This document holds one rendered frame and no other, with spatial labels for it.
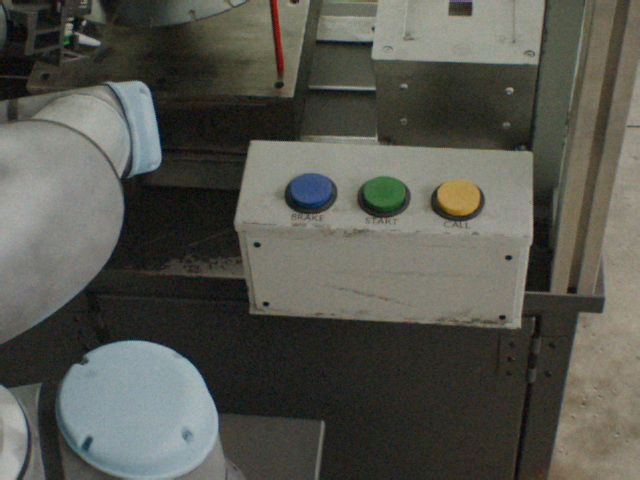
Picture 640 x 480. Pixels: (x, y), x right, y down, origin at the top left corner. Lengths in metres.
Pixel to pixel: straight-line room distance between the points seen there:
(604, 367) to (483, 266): 0.99
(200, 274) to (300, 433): 0.23
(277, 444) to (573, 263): 0.35
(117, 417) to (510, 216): 0.42
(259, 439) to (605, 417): 1.01
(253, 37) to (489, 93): 0.28
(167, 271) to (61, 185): 0.72
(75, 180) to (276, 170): 0.59
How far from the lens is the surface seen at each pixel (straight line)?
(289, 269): 1.20
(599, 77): 1.06
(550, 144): 1.27
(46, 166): 0.61
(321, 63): 1.51
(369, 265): 1.18
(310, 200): 1.15
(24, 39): 1.08
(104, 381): 0.97
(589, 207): 1.20
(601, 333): 2.19
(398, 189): 1.16
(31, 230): 0.59
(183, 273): 1.32
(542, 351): 1.40
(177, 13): 1.30
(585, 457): 2.05
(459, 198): 1.15
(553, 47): 1.18
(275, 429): 1.19
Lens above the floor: 1.77
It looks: 50 degrees down
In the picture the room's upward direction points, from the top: 5 degrees counter-clockwise
